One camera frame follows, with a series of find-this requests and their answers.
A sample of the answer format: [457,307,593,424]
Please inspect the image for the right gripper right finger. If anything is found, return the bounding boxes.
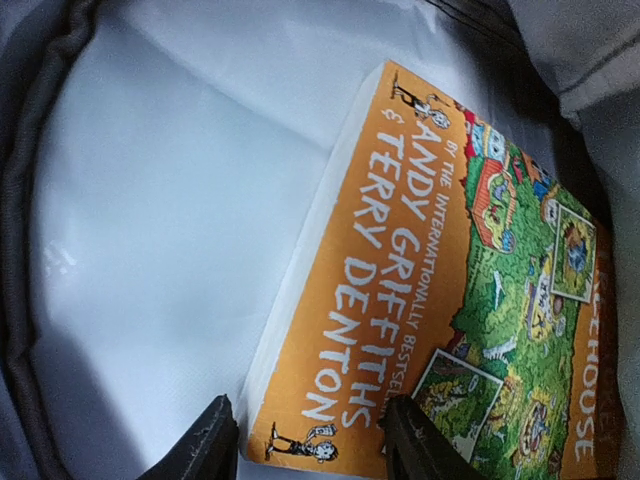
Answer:
[380,394,480,480]

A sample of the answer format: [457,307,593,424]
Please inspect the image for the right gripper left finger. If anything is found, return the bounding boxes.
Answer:
[138,394,239,480]

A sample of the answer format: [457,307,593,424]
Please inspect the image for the orange green Treehouse book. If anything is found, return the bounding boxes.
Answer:
[239,62,620,479]

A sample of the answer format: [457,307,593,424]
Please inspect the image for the navy blue backpack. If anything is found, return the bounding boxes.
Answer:
[1,1,639,479]

